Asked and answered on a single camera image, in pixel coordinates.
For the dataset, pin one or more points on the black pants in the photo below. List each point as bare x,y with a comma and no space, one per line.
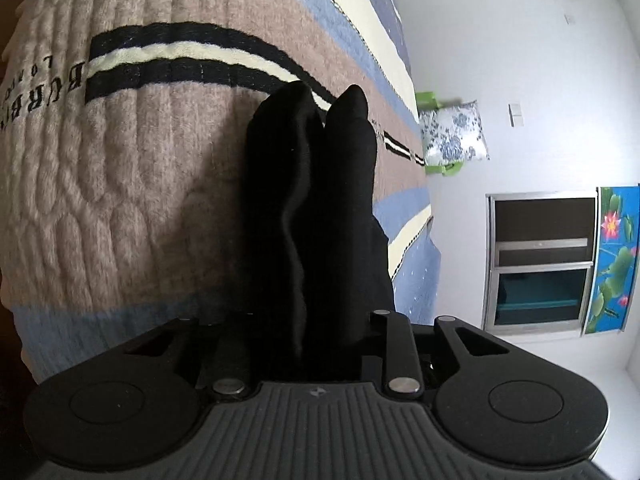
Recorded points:
310,210

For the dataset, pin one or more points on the flower wall poster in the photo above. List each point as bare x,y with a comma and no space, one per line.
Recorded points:
612,260

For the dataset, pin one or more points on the blue floral pillow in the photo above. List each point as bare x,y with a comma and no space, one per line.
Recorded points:
452,132

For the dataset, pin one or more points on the green plastic chair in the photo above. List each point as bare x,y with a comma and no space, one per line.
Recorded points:
427,100

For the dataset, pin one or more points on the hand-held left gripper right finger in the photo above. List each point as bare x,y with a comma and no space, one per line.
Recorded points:
397,345

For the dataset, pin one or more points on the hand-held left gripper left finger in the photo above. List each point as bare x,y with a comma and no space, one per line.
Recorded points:
230,360

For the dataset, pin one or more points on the white wall switch plate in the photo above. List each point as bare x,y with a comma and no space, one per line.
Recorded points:
516,114

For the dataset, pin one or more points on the metal framed window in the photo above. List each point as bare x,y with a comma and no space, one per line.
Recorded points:
540,265

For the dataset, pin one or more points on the striped quilted bedspread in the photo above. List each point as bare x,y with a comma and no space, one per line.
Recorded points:
125,185

